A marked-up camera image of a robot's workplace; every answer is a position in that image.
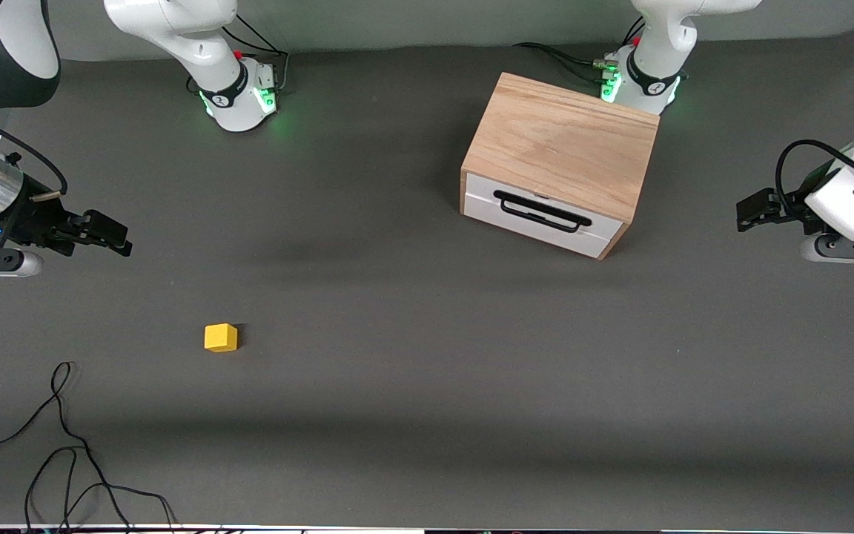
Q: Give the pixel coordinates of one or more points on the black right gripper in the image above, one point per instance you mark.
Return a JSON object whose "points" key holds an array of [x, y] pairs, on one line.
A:
{"points": [[30, 221]]}

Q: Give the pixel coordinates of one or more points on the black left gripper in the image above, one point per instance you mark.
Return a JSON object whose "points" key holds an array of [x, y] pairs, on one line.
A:
{"points": [[788, 211]]}

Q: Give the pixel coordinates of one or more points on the yellow cube block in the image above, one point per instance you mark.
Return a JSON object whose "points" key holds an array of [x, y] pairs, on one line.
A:
{"points": [[220, 337]]}

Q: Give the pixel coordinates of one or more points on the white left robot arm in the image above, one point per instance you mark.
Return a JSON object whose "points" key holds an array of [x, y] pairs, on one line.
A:
{"points": [[664, 30]]}

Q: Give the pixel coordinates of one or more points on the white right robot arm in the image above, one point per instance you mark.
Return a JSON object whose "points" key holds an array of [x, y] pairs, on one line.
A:
{"points": [[175, 22]]}

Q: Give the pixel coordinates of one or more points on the wooden drawer cabinet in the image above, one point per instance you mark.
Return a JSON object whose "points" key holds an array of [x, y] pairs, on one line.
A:
{"points": [[560, 141]]}

